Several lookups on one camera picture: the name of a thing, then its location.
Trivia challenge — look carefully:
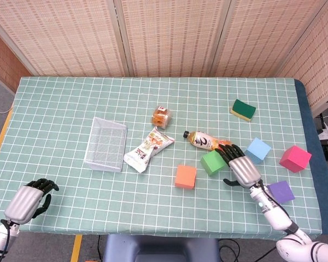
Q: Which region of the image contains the beige bamboo screen panel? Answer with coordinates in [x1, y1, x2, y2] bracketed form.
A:
[114, 0, 232, 78]
[0, 0, 128, 78]
[278, 0, 328, 110]
[210, 0, 328, 78]

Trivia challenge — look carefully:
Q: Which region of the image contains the clear jar of orange snacks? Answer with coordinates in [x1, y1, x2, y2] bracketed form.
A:
[152, 105, 173, 129]

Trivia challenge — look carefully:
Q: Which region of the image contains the green checkered tablecloth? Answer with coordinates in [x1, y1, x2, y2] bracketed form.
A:
[0, 76, 323, 242]

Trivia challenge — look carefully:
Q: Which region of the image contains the orange foam cube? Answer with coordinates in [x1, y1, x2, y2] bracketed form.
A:
[174, 164, 197, 190]

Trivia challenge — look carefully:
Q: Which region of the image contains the green foam cube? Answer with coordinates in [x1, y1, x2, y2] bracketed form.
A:
[200, 150, 227, 177]

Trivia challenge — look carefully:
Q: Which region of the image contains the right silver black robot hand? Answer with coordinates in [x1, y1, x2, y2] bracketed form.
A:
[218, 144, 262, 189]

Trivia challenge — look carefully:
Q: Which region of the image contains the black floor cable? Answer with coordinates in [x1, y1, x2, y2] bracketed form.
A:
[218, 237, 242, 262]

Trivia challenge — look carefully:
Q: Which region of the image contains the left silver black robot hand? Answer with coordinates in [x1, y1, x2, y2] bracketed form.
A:
[4, 178, 60, 225]

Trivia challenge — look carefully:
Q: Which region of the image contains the light blue foam cube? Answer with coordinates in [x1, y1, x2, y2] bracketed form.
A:
[244, 137, 272, 165]

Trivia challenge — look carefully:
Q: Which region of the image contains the white snack bag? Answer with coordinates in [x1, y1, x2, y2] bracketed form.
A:
[123, 126, 175, 174]

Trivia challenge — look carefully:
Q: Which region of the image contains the orange tea bottle black cap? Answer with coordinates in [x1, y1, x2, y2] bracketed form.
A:
[183, 130, 233, 153]

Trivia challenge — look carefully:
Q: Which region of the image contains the green and yellow sponge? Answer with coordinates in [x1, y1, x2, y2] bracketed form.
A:
[229, 98, 257, 122]

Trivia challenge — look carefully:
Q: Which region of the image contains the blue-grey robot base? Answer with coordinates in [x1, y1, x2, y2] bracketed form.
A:
[102, 234, 221, 262]

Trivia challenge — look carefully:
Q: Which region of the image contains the pink foam cube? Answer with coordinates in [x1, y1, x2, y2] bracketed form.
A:
[278, 145, 313, 174]

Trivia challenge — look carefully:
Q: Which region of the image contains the dark blue table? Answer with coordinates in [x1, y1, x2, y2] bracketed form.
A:
[293, 79, 328, 236]

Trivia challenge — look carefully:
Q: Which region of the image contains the purple foam cube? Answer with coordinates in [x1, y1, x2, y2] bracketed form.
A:
[267, 180, 296, 205]

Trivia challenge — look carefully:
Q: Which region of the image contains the dark orange bamboo screen panel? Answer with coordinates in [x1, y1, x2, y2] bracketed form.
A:
[0, 24, 32, 93]

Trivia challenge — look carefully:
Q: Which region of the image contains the white wire mesh basket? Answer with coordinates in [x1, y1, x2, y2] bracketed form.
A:
[83, 116, 128, 172]

